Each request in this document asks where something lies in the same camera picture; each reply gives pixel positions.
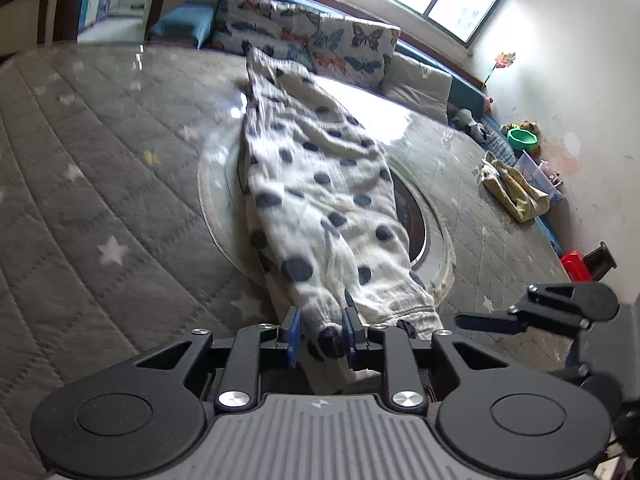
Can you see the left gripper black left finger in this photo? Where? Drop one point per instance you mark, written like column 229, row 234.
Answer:
column 254, row 349

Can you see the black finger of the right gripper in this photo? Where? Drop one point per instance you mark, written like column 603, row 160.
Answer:
column 520, row 317
column 568, row 296

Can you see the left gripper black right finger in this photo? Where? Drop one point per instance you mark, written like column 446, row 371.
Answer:
column 389, row 351

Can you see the white navy polka dot pants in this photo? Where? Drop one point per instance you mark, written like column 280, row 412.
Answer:
column 323, row 220

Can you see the red plastic stool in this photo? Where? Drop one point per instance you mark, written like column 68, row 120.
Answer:
column 575, row 268

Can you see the yellow green cloth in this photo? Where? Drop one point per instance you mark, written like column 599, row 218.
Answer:
column 521, row 200

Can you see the clear plastic storage box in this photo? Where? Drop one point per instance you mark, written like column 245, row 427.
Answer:
column 534, row 174

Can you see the green plastic bowl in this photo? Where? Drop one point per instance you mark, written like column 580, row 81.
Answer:
column 522, row 139

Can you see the grey plush toy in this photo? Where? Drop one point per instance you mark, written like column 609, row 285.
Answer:
column 463, row 120

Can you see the grey quilted star table cover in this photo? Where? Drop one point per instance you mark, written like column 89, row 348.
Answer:
column 115, row 160

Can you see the teal sofa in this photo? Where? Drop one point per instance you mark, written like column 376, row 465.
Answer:
column 465, row 89

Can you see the colourful pinwheel toy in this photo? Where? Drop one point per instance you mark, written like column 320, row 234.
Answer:
column 502, row 60

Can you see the grey plain cushion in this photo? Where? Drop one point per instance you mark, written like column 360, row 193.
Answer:
column 415, row 85

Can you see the butterfly print cushion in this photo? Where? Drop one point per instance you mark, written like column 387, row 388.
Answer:
column 346, row 49

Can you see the blue pillow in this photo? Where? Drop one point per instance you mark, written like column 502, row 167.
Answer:
column 188, row 25

